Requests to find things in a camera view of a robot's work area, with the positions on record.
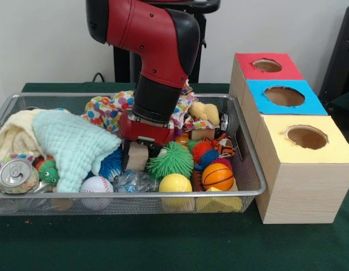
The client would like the mint green cloth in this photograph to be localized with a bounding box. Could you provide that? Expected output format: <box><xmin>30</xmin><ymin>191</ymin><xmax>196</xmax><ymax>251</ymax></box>
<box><xmin>32</xmin><ymin>111</ymin><xmax>122</xmax><ymax>193</ymax></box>

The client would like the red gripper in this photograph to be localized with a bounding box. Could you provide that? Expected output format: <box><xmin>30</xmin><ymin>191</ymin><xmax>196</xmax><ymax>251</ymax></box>
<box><xmin>119</xmin><ymin>110</ymin><xmax>175</xmax><ymax>172</ymax></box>

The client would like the plain wooden block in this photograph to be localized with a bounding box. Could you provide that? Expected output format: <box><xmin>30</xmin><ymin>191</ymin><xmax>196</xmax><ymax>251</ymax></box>
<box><xmin>127</xmin><ymin>143</ymin><xmax>150</xmax><ymax>172</ymax></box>

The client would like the wooden box with three holes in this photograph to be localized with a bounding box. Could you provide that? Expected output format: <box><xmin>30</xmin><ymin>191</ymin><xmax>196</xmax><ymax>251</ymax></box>
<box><xmin>229</xmin><ymin>53</ymin><xmax>349</xmax><ymax>225</ymax></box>

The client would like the crushed silver can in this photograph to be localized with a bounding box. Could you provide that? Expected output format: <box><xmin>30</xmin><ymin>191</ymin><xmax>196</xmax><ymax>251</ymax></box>
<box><xmin>0</xmin><ymin>157</ymin><xmax>40</xmax><ymax>195</ymax></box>

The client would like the orange basketball toy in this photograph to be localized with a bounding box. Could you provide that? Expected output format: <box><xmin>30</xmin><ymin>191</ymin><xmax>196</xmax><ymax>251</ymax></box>
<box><xmin>202</xmin><ymin>163</ymin><xmax>235</xmax><ymax>191</ymax></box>

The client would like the black cable loop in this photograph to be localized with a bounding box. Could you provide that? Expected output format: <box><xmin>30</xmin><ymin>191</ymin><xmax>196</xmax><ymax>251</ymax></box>
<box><xmin>92</xmin><ymin>72</ymin><xmax>108</xmax><ymax>84</ymax></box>

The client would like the black chair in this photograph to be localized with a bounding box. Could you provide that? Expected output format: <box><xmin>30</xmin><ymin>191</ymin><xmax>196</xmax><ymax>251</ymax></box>
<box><xmin>317</xmin><ymin>5</ymin><xmax>349</xmax><ymax>129</ymax></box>

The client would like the silver mesh bin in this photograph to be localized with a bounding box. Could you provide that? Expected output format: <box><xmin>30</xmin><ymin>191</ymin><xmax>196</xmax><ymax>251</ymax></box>
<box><xmin>0</xmin><ymin>92</ymin><xmax>268</xmax><ymax>216</ymax></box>

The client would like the cream knitted cloth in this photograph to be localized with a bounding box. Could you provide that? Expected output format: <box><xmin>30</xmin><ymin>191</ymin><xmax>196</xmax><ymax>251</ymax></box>
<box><xmin>0</xmin><ymin>109</ymin><xmax>44</xmax><ymax>159</ymax></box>

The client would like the dark green tablecloth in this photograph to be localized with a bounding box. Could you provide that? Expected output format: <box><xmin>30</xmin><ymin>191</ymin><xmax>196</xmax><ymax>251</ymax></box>
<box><xmin>0</xmin><ymin>82</ymin><xmax>349</xmax><ymax>271</ymax></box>
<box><xmin>328</xmin><ymin>89</ymin><xmax>349</xmax><ymax>115</ymax></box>

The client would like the colourful polka dot cloth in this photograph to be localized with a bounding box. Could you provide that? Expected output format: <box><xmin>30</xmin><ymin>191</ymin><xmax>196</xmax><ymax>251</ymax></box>
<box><xmin>81</xmin><ymin>80</ymin><xmax>197</xmax><ymax>134</ymax></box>

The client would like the clear bottle with blue label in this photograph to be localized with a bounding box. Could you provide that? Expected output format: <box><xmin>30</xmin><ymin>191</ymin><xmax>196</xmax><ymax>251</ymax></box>
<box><xmin>112</xmin><ymin>169</ymin><xmax>160</xmax><ymax>193</ymax></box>

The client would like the white baseball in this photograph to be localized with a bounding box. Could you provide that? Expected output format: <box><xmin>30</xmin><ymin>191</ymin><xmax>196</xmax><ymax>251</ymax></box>
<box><xmin>79</xmin><ymin>176</ymin><xmax>114</xmax><ymax>193</ymax></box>

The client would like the blue spiky ball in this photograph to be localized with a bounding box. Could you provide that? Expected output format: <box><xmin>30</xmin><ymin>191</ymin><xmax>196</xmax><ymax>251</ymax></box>
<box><xmin>97</xmin><ymin>146</ymin><xmax>125</xmax><ymax>182</ymax></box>

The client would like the large green spiky ball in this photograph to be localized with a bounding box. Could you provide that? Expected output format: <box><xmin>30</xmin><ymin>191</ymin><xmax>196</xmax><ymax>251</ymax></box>
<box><xmin>145</xmin><ymin>141</ymin><xmax>195</xmax><ymax>181</ymax></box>

